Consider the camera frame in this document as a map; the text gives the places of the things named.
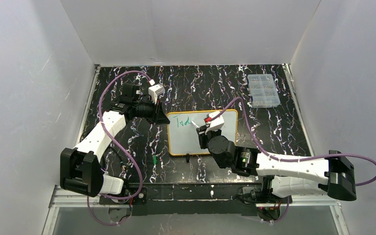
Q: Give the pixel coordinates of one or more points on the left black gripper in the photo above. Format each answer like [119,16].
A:
[155,112]

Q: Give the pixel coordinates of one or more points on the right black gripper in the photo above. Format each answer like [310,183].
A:
[202,134]

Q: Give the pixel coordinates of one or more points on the yellow framed whiteboard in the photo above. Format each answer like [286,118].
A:
[182,135]

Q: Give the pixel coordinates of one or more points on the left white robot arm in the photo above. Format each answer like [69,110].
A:
[81,166]

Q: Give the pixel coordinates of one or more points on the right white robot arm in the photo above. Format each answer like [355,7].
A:
[283,177]

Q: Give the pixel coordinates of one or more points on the clear plastic compartment box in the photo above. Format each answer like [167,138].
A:
[263,91]

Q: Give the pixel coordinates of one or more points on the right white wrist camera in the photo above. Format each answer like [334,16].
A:
[214,121]

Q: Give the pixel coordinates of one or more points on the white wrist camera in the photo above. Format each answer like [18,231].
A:
[214,121]
[155,91]

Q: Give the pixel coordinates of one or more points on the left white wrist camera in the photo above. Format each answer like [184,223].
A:
[155,91]

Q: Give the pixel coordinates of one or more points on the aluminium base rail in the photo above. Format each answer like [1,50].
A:
[167,193]

